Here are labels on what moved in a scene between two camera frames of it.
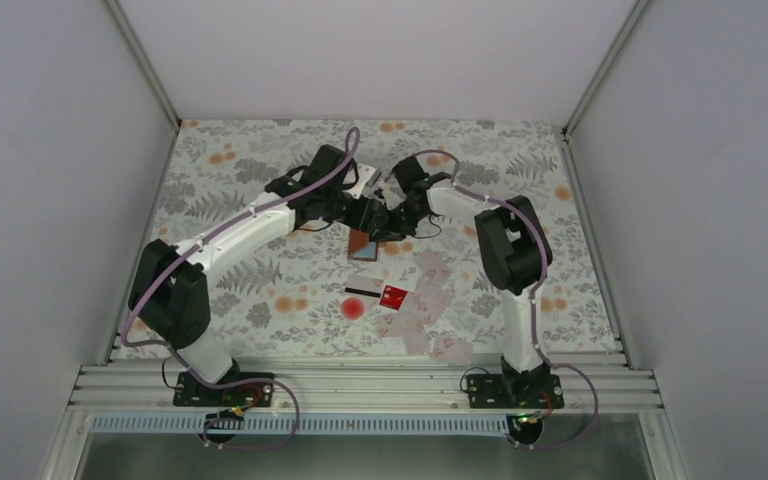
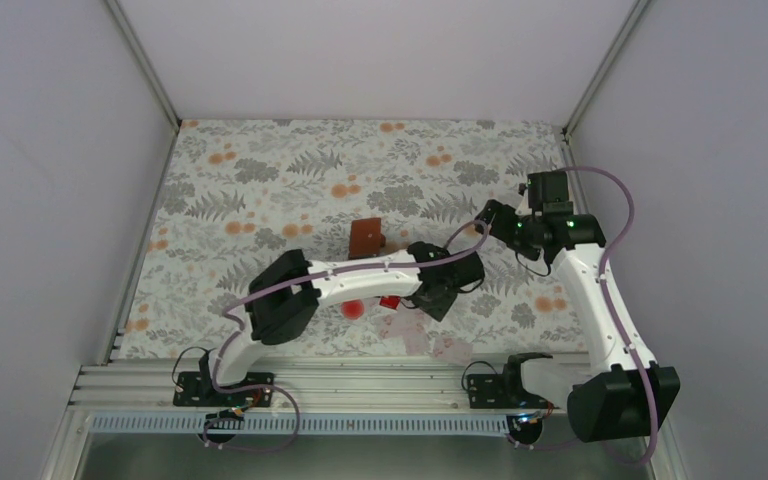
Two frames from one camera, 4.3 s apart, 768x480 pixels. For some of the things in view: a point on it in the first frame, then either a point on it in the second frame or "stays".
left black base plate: x=188 y=391 stays
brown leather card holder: x=360 y=247 stays
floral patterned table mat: x=288 y=288 stays
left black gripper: x=365 y=216 -> x=438 y=311
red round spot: x=352 y=308 stays
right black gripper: x=392 y=233 -> x=498 y=229
